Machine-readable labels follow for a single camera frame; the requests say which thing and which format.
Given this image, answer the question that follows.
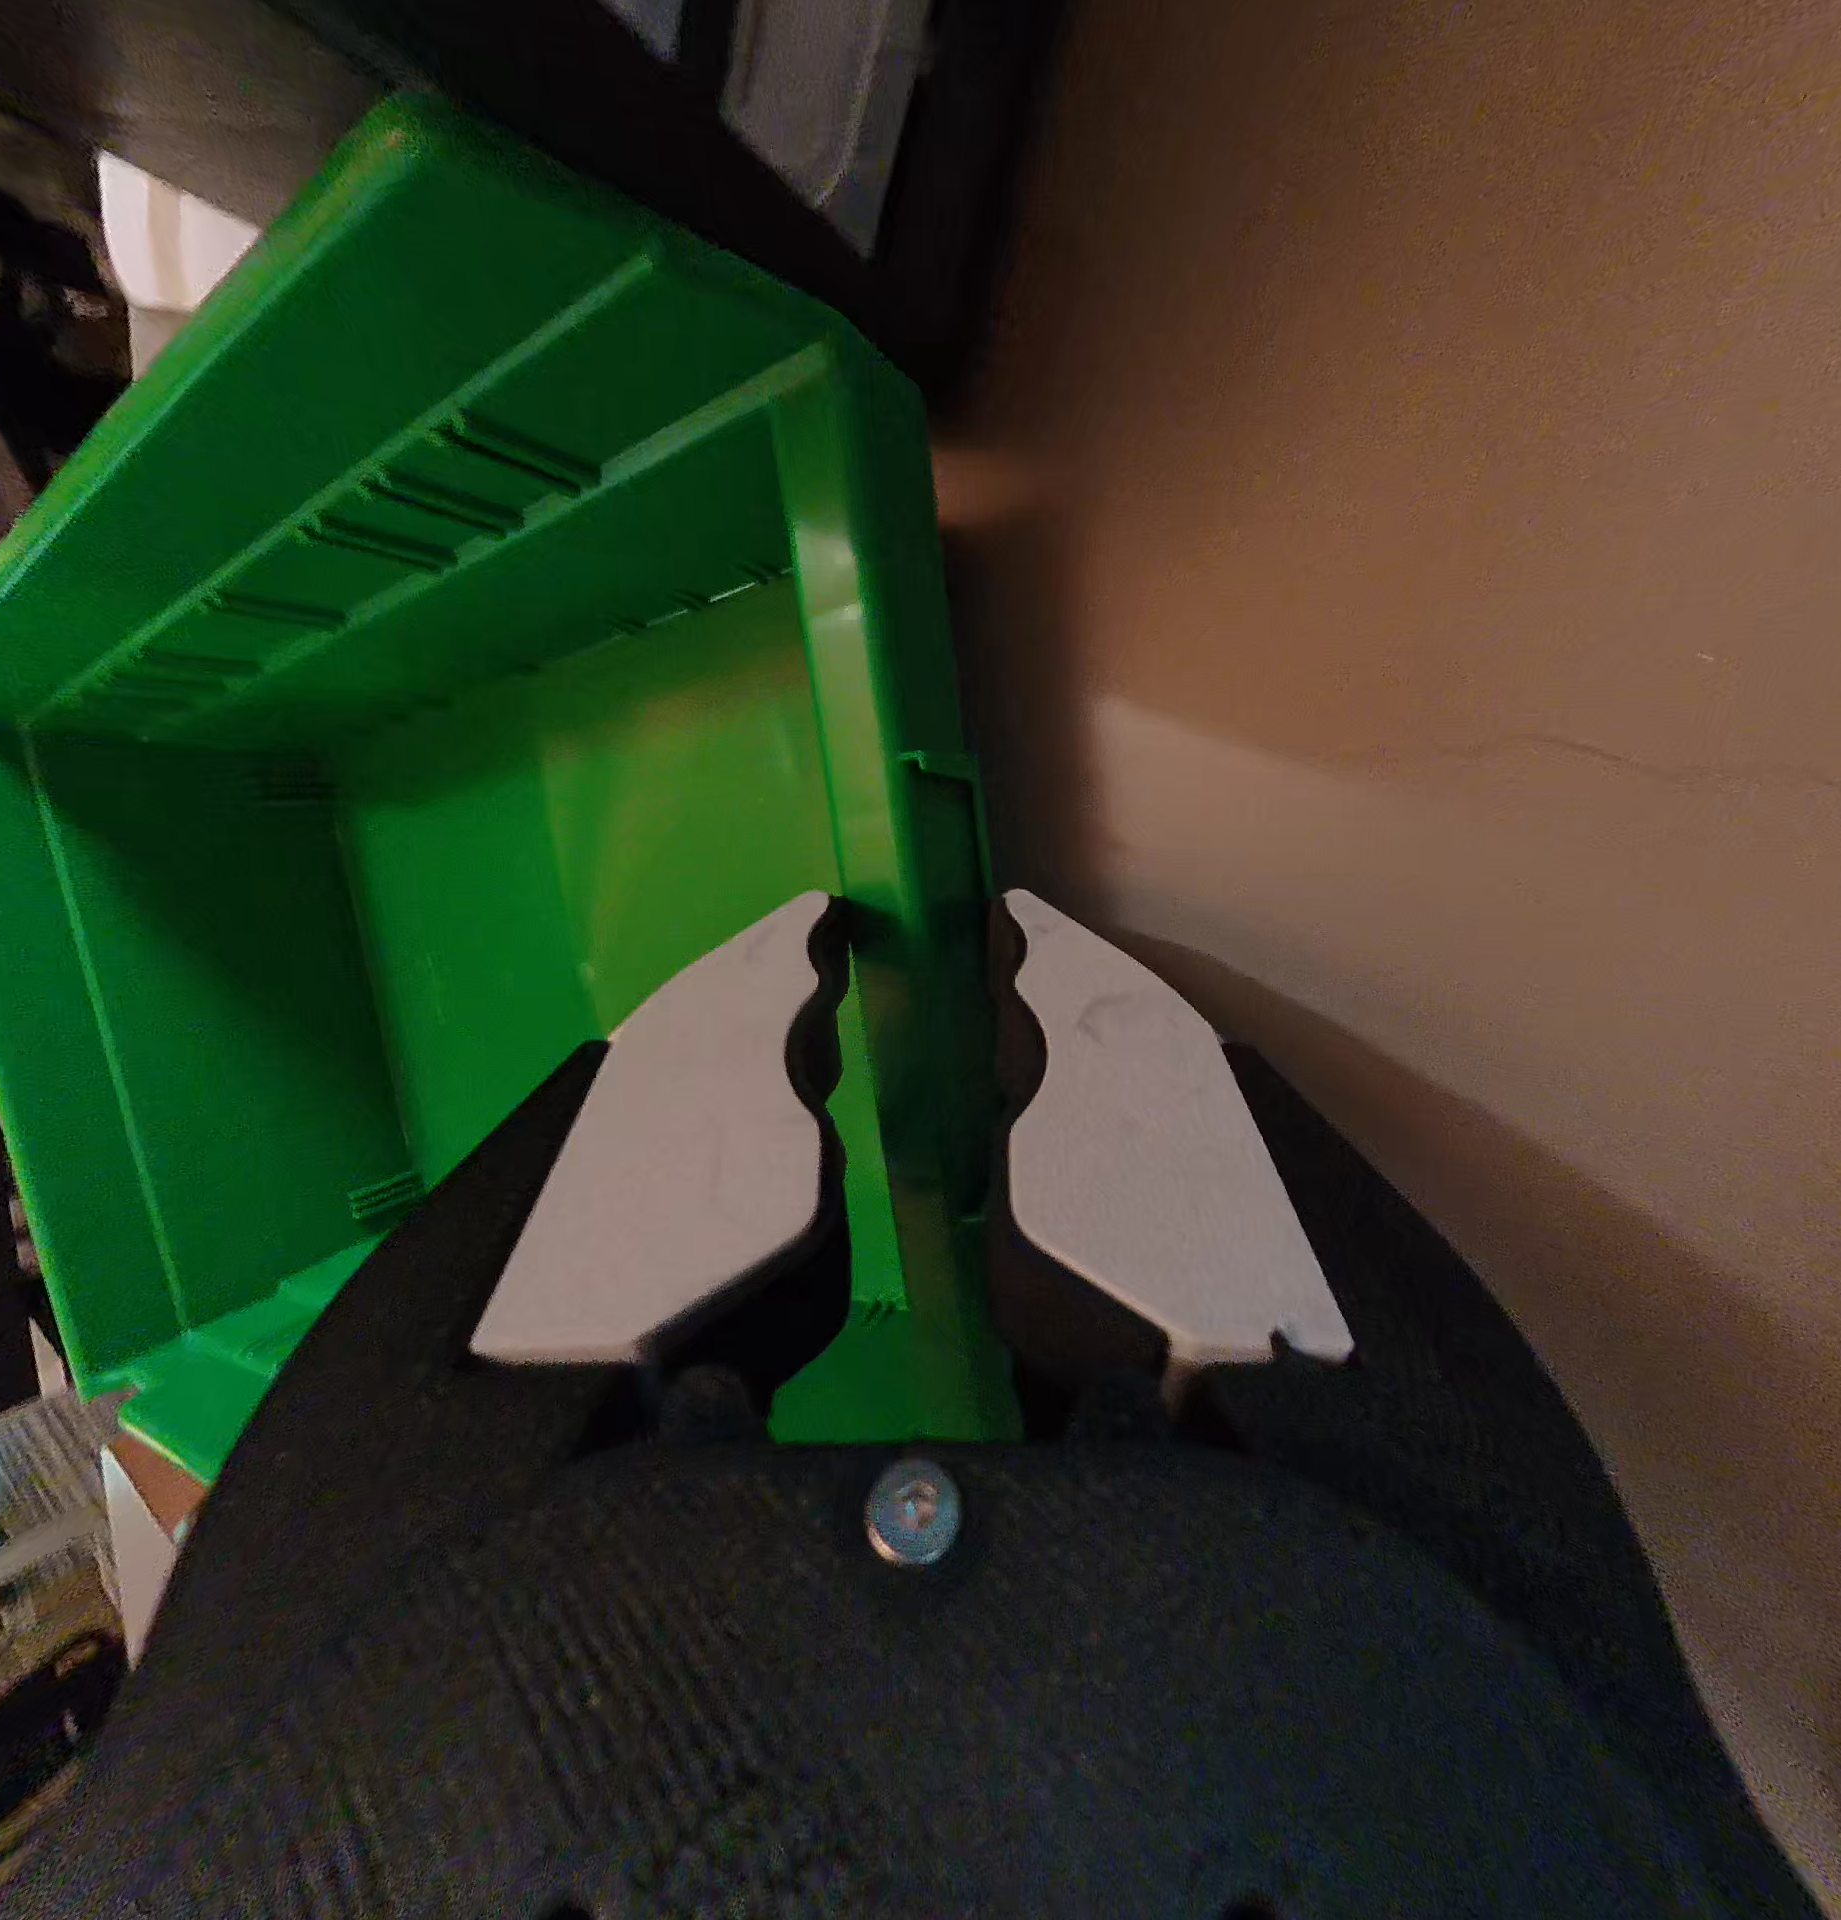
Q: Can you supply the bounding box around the pale desk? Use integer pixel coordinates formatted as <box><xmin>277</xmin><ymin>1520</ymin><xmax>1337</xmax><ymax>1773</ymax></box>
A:
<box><xmin>920</xmin><ymin>0</ymin><xmax>1841</xmax><ymax>1920</ymax></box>

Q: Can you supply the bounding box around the black drawer cabinet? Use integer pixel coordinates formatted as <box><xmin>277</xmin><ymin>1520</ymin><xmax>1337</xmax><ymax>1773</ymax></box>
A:
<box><xmin>298</xmin><ymin>0</ymin><xmax>1079</xmax><ymax>415</ymax></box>

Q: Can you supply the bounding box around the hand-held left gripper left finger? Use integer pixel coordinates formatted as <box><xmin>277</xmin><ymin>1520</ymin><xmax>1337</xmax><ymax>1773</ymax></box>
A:
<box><xmin>467</xmin><ymin>889</ymin><xmax>859</xmax><ymax>1380</ymax></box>

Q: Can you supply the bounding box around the set of clear cabinet drawers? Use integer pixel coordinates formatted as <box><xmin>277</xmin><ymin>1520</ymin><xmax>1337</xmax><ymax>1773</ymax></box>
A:
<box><xmin>719</xmin><ymin>0</ymin><xmax>934</xmax><ymax>257</ymax></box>

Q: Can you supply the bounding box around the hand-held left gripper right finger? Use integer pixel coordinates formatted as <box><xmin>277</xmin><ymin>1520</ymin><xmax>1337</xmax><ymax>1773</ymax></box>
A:
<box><xmin>984</xmin><ymin>887</ymin><xmax>1358</xmax><ymax>1410</ymax></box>

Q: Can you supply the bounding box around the green plastic bin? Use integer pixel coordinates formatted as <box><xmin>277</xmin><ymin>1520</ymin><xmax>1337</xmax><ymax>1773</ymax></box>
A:
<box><xmin>0</xmin><ymin>91</ymin><xmax>1031</xmax><ymax>1488</ymax></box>

